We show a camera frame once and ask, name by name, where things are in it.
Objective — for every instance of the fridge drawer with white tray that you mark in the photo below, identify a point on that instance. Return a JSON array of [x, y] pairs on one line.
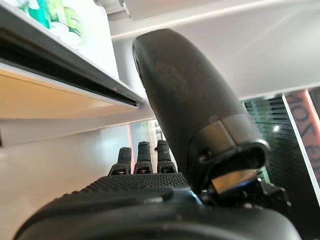
[[37, 40]]

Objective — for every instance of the green drink can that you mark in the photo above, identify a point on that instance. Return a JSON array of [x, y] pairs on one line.
[[72, 22], [56, 11]]

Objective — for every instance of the teal drink can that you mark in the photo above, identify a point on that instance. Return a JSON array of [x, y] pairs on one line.
[[38, 12]]

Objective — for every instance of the red lettered poster panel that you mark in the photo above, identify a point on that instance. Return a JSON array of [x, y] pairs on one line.
[[300, 120]]

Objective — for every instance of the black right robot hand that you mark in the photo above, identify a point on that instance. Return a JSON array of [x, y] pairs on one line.
[[187, 100]]

